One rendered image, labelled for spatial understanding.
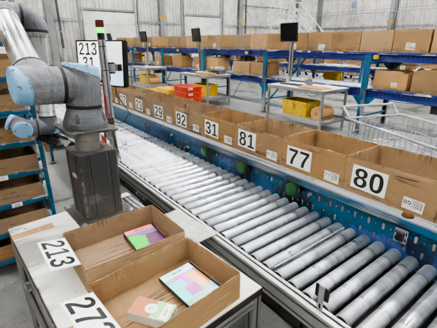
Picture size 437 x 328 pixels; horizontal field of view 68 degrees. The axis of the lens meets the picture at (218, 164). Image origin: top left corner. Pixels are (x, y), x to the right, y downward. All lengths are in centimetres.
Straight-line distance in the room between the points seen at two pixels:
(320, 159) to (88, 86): 112
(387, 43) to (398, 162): 483
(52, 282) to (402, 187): 137
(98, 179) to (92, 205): 13
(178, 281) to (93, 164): 68
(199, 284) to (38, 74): 98
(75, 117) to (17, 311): 139
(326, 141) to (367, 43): 479
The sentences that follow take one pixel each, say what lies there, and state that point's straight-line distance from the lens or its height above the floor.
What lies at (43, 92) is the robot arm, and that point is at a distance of 145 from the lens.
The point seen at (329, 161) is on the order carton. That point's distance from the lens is 165.
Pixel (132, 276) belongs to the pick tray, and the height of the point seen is 80.
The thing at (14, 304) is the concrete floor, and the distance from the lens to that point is 255.
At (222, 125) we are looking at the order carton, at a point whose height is 101.
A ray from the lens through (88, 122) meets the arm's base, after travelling 150.
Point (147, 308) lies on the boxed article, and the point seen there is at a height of 79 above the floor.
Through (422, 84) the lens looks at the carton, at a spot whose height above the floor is 93.
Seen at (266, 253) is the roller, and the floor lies 74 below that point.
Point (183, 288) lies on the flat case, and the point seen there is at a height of 78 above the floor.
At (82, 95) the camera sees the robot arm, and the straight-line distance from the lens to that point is 149.
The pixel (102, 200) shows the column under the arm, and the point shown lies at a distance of 162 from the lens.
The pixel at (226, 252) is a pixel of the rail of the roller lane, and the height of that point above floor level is 72.
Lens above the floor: 153
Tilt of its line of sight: 21 degrees down
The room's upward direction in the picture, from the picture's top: straight up
